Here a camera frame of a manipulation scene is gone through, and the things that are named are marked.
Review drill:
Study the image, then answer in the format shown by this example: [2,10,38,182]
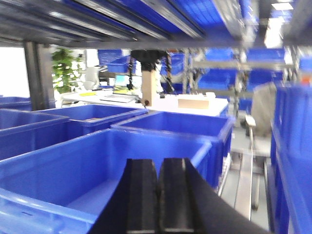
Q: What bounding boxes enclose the blue bin far left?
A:
[0,109,69,160]

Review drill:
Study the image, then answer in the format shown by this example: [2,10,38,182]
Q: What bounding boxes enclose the blue bin middle left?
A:
[39,104,148,138]

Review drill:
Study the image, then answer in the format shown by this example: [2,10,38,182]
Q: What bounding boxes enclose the overhead shelf rails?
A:
[0,0,258,49]

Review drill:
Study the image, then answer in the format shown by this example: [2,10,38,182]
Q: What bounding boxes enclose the blue bin right edge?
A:
[268,83,312,234]

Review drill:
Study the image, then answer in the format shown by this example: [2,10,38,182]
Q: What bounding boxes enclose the white desk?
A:
[63,93,229,117]

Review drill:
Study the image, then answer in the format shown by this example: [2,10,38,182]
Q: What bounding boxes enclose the open laptop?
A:
[100,75,142,103]

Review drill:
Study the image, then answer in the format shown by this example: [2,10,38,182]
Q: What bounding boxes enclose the blue bin behind front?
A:
[111,112,235,188]

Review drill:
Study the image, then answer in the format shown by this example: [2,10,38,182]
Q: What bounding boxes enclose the cardboard box on desk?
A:
[178,99,210,109]

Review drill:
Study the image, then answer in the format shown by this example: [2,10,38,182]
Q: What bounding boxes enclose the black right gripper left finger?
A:
[88,159,157,234]

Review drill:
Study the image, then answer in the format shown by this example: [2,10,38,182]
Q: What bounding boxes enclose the green potted plant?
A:
[52,48,82,94]

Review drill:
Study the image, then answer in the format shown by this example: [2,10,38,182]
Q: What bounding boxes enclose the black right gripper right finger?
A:
[159,158,267,234]

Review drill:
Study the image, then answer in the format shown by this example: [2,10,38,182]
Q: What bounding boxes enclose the dark shelf upright post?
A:
[23,41,56,111]

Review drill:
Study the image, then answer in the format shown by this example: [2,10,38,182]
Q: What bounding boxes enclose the large blue plastic bin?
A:
[0,129,212,234]

